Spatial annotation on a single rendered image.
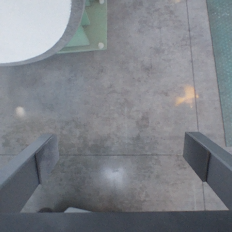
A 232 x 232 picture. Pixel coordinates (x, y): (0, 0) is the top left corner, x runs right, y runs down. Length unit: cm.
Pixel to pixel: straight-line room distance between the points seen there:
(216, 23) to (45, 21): 99
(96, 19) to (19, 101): 74
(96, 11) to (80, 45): 26
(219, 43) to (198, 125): 52
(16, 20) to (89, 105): 55
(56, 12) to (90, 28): 58
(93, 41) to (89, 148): 68
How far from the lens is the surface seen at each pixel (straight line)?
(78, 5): 65
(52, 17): 71
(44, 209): 106
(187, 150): 17
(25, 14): 73
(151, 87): 104
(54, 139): 16
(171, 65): 110
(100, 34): 120
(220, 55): 121
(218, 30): 128
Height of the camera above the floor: 98
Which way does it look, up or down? 79 degrees down
